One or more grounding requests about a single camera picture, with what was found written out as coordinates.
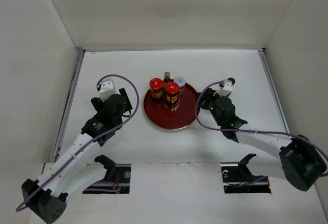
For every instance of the yellow label oil bottle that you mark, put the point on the yellow label oil bottle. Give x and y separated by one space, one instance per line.
167 77

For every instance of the black cap pepper shaker far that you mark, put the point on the black cap pepper shaker far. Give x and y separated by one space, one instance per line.
232 80

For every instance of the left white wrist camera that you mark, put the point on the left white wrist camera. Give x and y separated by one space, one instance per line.
106 89

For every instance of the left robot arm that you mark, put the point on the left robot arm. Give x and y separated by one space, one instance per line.
82 164

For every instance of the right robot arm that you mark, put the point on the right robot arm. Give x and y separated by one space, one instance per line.
294 158

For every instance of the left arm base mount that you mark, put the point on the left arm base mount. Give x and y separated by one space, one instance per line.
116 180

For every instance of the red lid sauce jar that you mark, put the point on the red lid sauce jar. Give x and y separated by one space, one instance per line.
172 96
156 88

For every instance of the white lid sauce jar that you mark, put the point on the white lid sauce jar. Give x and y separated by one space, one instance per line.
181 83

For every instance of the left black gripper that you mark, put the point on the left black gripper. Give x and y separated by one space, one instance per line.
99 104

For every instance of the red round tray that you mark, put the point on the red round tray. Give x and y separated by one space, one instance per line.
157 112

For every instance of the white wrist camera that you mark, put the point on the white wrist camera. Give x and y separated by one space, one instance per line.
226 88
106 89

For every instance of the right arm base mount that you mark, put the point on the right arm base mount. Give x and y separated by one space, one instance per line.
238 179

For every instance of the red lid sauce jar front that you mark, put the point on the red lid sauce jar front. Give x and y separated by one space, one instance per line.
156 88

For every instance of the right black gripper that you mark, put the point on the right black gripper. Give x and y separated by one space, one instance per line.
207 95

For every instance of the red lid sauce jar back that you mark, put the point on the red lid sauce jar back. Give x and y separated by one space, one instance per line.
172 96

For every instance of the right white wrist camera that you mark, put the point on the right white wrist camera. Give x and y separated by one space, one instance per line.
226 88

